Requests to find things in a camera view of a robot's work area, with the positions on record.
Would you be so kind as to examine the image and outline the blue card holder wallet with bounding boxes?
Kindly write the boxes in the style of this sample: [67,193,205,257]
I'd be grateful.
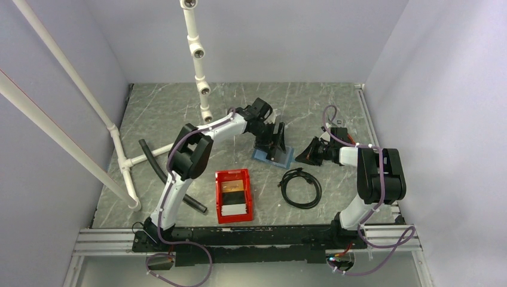
[252,146,294,170]

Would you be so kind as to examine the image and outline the red plastic bin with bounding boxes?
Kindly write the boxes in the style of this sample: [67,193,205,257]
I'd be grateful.
[215,169,254,224]

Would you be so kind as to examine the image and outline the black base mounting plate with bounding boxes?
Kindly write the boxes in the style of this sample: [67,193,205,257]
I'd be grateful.
[132,223,366,267]

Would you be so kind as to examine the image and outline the aluminium rail frame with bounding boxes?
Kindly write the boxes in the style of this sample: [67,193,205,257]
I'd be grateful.
[63,83,432,287]

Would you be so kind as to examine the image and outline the white PVC pipe frame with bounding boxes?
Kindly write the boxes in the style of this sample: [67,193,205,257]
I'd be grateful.
[0,0,215,212]

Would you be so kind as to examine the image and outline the purple cable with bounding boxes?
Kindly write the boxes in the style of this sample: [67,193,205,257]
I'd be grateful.
[145,106,237,287]
[321,104,416,277]

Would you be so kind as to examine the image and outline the coiled black cable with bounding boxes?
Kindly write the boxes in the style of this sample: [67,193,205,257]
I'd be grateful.
[279,167,322,209]

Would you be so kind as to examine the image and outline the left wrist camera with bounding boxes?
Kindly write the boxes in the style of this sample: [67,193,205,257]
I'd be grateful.
[265,109,282,124]

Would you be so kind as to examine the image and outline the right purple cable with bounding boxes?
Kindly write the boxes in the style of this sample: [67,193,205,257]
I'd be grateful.
[321,104,416,277]

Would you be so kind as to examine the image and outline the gold card in bin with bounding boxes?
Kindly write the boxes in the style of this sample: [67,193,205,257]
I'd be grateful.
[221,179,245,193]

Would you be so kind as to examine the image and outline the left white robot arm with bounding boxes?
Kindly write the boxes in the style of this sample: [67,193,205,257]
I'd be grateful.
[143,97,287,251]

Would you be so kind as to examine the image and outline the white card stack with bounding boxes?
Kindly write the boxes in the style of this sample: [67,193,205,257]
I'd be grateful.
[221,203,248,216]

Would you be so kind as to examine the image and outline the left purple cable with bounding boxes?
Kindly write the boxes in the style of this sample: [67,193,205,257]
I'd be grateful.
[145,106,237,287]

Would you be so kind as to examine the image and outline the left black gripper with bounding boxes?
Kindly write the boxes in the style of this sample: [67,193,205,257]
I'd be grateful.
[252,121,286,155]

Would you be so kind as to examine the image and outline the black corrugated hose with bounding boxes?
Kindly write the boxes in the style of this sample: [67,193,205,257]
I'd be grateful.
[138,138,208,215]

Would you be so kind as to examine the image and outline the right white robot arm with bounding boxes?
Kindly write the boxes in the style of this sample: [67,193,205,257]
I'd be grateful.
[295,127,407,248]

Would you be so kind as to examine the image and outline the red handled adjustable wrench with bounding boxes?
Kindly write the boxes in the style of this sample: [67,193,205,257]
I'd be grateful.
[337,120,356,145]

